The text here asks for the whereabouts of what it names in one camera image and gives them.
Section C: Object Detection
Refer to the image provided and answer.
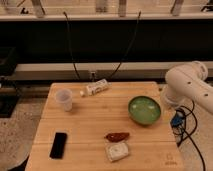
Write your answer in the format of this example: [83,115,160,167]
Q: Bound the green ceramic bowl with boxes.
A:
[128,96,161,126]

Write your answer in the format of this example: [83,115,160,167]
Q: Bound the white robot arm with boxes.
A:
[161,61,213,115]

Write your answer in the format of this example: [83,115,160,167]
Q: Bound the white plastic bottle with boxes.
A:
[80,79,109,97]

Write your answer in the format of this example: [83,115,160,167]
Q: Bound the translucent plastic cup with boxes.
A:
[55,89,72,112]

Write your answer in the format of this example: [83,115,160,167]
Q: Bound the reddish brown food piece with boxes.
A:
[105,132,129,142]

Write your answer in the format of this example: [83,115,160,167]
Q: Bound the white wrapped packet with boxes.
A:
[106,142,130,162]

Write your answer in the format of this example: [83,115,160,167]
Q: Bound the black smartphone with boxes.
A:
[50,132,67,159]

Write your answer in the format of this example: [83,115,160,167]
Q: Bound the black box on left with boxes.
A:
[0,46,19,118]

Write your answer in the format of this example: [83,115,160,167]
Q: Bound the white wall power outlet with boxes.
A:
[89,70,97,82]

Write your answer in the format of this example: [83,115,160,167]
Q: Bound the left black hanging cable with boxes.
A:
[62,11,82,81]

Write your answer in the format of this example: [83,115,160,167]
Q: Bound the black hanging cable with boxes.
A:
[107,10,142,80]
[62,11,82,81]

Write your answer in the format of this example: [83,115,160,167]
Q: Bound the blue cable connector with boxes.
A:
[170,111,185,127]

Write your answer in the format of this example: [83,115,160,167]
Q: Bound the right black hanging cable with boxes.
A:
[107,10,142,80]

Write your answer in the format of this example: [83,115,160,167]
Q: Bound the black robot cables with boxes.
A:
[172,100,207,171]

